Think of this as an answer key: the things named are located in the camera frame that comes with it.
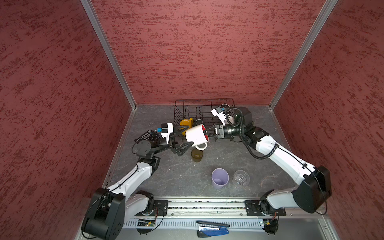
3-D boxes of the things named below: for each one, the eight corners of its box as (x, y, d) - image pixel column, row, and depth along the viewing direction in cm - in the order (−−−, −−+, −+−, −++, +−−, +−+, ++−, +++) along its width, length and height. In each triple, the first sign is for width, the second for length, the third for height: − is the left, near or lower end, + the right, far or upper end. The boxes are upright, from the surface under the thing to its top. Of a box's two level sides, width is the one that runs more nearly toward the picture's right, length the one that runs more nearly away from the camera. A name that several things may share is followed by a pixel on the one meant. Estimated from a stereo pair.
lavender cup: (211, 191, 81) (213, 185, 71) (210, 176, 87) (212, 168, 76) (225, 191, 81) (230, 185, 71) (224, 176, 87) (228, 168, 77)
